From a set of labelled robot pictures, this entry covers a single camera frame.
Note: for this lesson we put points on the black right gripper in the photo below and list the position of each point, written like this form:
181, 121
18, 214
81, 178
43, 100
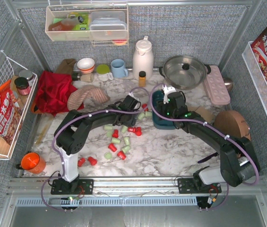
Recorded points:
173, 100

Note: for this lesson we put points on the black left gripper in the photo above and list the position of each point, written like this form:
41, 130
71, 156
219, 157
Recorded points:
133, 105

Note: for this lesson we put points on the red coffee capsule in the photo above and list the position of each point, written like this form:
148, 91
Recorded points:
112, 147
115, 133
145, 107
138, 131
81, 161
121, 155
132, 129
92, 161

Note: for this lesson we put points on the green coffee capsule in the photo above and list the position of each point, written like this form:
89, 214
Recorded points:
127, 141
108, 155
108, 127
126, 149
148, 114
124, 129
141, 116
115, 141
109, 134

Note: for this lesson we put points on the teal plastic storage basket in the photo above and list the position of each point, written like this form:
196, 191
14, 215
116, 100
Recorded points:
161, 118

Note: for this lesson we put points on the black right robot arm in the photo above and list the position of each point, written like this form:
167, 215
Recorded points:
238, 161

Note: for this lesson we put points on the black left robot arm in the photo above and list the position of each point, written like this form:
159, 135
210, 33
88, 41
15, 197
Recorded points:
72, 133

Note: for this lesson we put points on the brown cardboard divider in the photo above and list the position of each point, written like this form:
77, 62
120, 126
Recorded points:
203, 112

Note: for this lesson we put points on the orange spice bottle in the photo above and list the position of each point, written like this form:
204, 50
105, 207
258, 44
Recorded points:
142, 79

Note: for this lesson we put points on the stainless steel pot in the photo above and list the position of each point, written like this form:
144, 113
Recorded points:
184, 72

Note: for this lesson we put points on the blue mug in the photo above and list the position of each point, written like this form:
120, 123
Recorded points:
118, 69

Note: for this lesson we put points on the green lidded cup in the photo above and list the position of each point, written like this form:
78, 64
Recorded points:
103, 73

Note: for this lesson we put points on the pink egg tray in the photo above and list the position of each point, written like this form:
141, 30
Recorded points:
215, 87

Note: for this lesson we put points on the white thermos jug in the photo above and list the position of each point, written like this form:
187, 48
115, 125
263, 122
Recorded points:
143, 58

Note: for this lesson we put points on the striped pink oven mitt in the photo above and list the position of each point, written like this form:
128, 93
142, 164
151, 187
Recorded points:
77, 97

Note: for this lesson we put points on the round wooden board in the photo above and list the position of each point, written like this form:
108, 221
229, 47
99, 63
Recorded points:
232, 123

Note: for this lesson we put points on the metal bowl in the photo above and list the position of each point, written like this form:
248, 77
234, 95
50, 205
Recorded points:
229, 84

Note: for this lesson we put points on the white striped bowl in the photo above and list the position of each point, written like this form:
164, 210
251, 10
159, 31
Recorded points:
86, 65

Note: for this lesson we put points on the red cloth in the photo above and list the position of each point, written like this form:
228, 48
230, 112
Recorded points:
53, 92

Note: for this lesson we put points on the clear plastic food container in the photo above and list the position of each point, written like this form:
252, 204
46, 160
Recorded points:
108, 25

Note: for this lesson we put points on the green packaged box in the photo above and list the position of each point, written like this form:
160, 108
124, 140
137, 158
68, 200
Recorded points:
83, 21

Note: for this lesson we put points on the beige wall rack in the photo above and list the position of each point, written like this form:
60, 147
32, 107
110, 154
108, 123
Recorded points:
59, 28

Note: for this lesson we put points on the white right wall basket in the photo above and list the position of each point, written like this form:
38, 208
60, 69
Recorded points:
256, 74

